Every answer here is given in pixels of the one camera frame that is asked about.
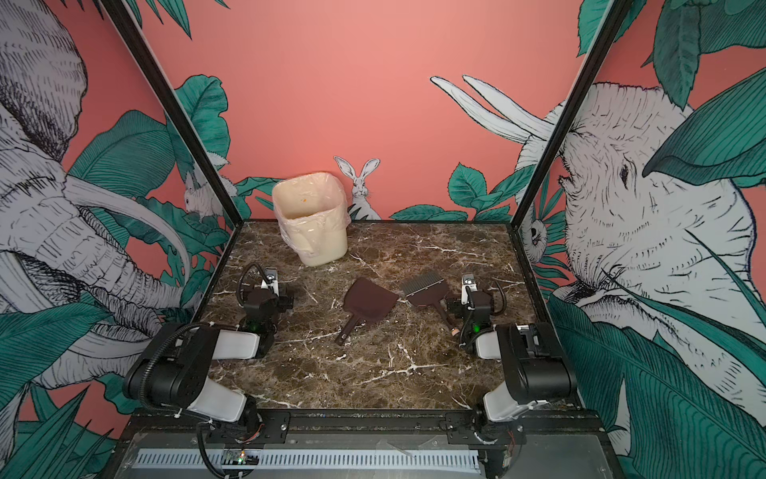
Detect brown hand brush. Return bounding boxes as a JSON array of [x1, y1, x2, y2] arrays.
[[402, 271, 459, 336]]

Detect dark brown dustpan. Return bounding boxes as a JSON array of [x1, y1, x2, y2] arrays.
[[335, 277, 399, 345]]

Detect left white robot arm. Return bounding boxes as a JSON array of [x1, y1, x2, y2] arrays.
[[123, 287, 294, 423]]

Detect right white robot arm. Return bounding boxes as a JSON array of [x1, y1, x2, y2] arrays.
[[458, 285, 578, 423]]

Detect cream bin with plastic liner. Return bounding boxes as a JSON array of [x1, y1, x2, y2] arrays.
[[272, 172, 350, 267]]

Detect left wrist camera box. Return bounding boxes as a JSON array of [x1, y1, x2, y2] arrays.
[[261, 269, 279, 297]]

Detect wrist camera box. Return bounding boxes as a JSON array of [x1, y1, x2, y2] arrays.
[[461, 273, 478, 295], [261, 269, 279, 297]]

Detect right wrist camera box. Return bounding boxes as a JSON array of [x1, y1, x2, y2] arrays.
[[461, 273, 478, 295]]

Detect black front mounting rail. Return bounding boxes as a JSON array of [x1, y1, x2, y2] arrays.
[[118, 408, 606, 447]]

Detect white slotted cable duct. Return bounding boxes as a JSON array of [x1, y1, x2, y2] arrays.
[[132, 448, 483, 474]]

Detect left black frame post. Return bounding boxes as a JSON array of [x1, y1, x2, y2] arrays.
[[101, 0, 243, 228]]

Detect black frame post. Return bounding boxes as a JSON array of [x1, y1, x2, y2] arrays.
[[511, 0, 632, 231], [101, 0, 243, 228]]

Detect right black frame post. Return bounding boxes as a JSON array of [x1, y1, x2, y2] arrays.
[[511, 0, 632, 231]]

